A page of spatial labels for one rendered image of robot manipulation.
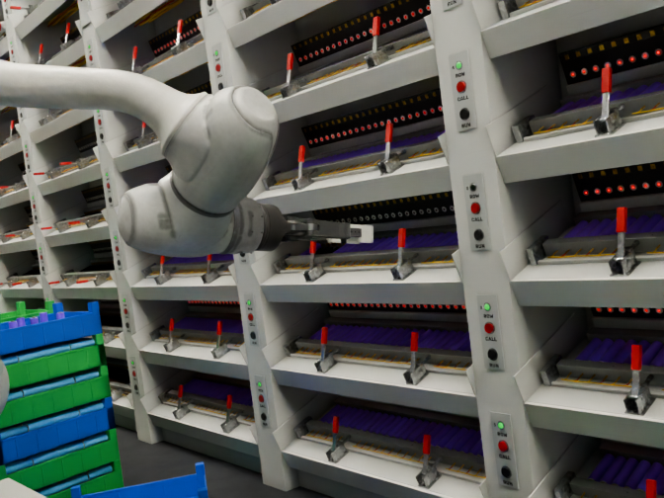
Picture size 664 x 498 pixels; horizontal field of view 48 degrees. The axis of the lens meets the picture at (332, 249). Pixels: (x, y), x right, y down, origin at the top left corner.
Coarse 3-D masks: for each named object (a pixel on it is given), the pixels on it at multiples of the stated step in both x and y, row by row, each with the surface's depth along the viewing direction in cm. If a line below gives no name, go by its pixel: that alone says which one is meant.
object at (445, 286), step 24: (264, 264) 171; (456, 264) 122; (264, 288) 169; (288, 288) 162; (312, 288) 155; (336, 288) 149; (360, 288) 144; (384, 288) 138; (408, 288) 134; (432, 288) 129; (456, 288) 125
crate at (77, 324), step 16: (96, 304) 185; (16, 320) 190; (48, 320) 196; (64, 320) 178; (80, 320) 181; (96, 320) 185; (0, 336) 167; (16, 336) 170; (32, 336) 172; (48, 336) 175; (64, 336) 178; (80, 336) 181; (0, 352) 167
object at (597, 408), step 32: (576, 320) 126; (608, 320) 122; (640, 320) 118; (544, 352) 120; (576, 352) 124; (608, 352) 117; (640, 352) 104; (544, 384) 119; (576, 384) 114; (608, 384) 111; (640, 384) 104; (544, 416) 115; (576, 416) 110; (608, 416) 106; (640, 416) 102
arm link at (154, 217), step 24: (144, 192) 103; (168, 192) 102; (120, 216) 104; (144, 216) 101; (168, 216) 102; (192, 216) 102; (216, 216) 103; (144, 240) 103; (168, 240) 104; (192, 240) 105; (216, 240) 107
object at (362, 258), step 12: (348, 252) 157; (360, 252) 153; (372, 252) 150; (384, 252) 146; (396, 252) 143; (408, 252) 141; (420, 252) 139; (432, 252) 136; (444, 252) 134; (288, 264) 172; (300, 264) 168; (324, 264) 162; (336, 264) 159; (348, 264) 156; (360, 264) 153; (372, 264) 148; (384, 264) 145; (396, 264) 142
